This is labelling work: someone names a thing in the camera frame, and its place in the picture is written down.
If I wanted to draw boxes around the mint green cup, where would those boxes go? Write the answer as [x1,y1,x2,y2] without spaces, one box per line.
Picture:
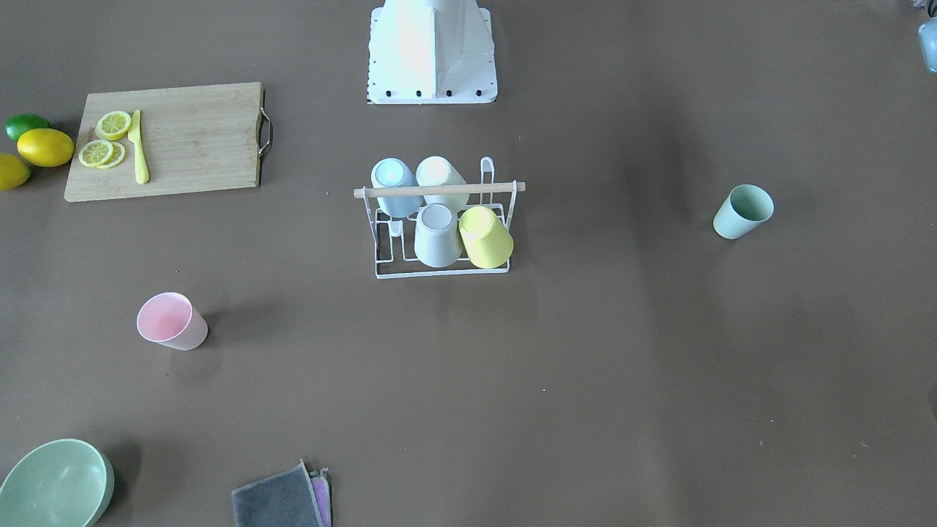
[713,184,775,240]

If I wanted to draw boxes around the pink cup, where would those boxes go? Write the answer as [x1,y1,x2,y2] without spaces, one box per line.
[136,291,209,351]

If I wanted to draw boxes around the yellow cup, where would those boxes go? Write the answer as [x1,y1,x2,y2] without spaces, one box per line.
[458,206,513,268]

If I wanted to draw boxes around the grey cup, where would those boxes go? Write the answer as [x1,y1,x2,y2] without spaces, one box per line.
[413,203,463,268]

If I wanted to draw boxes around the cream white cup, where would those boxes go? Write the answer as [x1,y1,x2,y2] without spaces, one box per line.
[415,156,469,214]

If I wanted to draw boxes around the light blue cup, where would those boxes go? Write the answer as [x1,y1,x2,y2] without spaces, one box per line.
[370,159,424,219]

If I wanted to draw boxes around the pink cloth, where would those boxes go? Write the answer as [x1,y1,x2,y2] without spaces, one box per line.
[309,468,332,527]

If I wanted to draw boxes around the bamboo cutting board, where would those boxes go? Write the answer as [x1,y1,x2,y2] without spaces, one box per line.
[64,81,266,203]

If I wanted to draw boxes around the grey cloth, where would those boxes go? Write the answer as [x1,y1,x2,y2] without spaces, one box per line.
[231,463,319,526]

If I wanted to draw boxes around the yellow plastic knife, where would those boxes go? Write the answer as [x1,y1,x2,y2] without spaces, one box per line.
[127,110,150,184]

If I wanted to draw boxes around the yellow lemon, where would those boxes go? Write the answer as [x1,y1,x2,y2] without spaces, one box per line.
[0,152,32,191]
[17,129,75,167]

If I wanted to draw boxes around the green bowl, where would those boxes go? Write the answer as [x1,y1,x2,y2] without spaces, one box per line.
[1,439,115,526]

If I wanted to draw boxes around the green lime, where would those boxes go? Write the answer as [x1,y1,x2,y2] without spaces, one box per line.
[4,113,51,143]

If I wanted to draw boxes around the white wire cup rack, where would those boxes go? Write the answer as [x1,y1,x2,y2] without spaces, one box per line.
[354,157,526,280]

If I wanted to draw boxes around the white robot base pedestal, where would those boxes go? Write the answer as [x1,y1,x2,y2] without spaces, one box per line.
[366,1,499,105]

